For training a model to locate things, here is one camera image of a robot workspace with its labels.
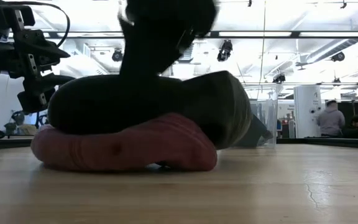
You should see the black overhead frame beam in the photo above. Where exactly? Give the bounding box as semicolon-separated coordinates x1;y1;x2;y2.
7;30;358;39

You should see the clear plastic container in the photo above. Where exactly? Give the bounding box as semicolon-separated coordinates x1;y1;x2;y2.
235;90;280;149

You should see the pink knit hat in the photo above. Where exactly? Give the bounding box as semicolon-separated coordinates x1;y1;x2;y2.
30;112;218;172

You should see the black ceiling spotlight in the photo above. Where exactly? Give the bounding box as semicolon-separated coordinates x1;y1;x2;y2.
272;73;287;84
216;39;234;62
331;51;346;62
111;49;124;63

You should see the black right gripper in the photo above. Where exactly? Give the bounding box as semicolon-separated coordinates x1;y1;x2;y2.
117;0;219;78

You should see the person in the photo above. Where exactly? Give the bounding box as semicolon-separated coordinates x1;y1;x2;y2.
316;100;346;138
341;114;358;139
4;111;38;136

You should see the dark olive knit hat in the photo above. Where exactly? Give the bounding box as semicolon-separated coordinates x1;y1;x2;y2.
47;70;253;151

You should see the white pillar kiosk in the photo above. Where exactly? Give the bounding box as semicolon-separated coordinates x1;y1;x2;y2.
293;85;323;139

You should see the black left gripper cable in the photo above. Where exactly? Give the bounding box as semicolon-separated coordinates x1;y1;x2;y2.
4;1;71;48

